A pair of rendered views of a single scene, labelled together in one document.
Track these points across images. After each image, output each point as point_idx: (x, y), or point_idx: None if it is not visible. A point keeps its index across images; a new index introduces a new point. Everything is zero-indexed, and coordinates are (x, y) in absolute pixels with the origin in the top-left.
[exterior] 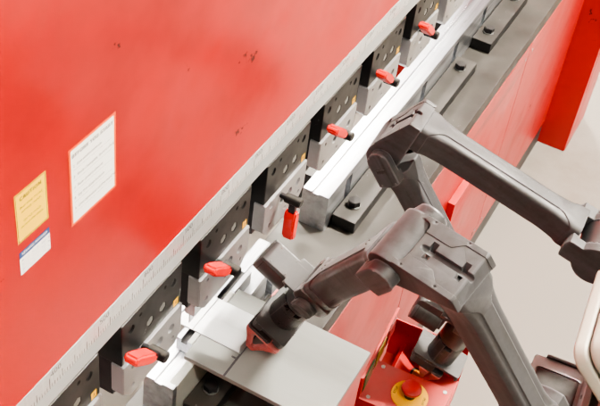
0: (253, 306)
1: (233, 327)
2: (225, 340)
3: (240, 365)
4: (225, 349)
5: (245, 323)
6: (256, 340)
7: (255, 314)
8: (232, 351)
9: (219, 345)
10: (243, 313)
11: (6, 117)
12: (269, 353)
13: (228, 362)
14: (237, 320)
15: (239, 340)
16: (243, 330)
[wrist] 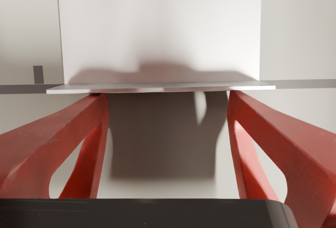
0: None
1: None
2: (82, 2)
3: (23, 116)
4: (50, 26)
5: (204, 22)
6: (159, 104)
7: (272, 32)
8: (60, 55)
9: None
10: None
11: None
12: (131, 173)
13: (3, 71)
14: None
15: (117, 51)
16: (168, 36)
